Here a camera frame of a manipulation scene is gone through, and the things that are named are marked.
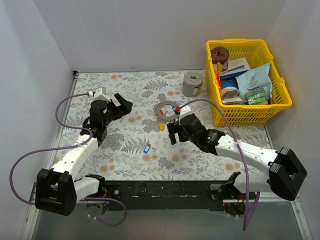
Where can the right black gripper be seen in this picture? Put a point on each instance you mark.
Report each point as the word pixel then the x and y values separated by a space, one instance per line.
pixel 177 131

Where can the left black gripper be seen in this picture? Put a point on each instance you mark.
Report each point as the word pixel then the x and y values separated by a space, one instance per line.
pixel 116 109

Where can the large silver keyring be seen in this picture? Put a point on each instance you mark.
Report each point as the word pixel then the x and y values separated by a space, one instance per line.
pixel 165 111

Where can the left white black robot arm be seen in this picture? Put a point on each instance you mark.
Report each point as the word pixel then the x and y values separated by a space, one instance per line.
pixel 57 191

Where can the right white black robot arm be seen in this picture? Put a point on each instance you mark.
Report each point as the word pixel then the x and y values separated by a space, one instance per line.
pixel 283 172

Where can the floral table mat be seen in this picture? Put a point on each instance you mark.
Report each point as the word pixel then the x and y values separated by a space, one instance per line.
pixel 120 156

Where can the green snack packet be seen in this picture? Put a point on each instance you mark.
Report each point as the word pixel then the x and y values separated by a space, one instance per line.
pixel 256 96

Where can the white blue box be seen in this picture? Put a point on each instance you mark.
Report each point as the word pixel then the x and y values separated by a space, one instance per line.
pixel 236 65

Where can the brown lidded can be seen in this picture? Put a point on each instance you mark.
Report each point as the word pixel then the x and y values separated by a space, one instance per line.
pixel 220 58

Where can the blue cassava chips bag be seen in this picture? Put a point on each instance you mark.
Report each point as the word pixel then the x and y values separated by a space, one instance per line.
pixel 255 78

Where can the yellow plastic basket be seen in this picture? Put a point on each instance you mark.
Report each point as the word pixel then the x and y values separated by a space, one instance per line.
pixel 236 111

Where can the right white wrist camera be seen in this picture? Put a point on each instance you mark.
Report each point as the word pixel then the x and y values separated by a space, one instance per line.
pixel 183 112

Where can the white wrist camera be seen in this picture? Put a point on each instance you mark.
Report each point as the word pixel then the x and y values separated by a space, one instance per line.
pixel 183 112
pixel 101 94

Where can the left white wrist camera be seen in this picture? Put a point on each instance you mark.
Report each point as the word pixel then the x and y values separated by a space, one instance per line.
pixel 101 94

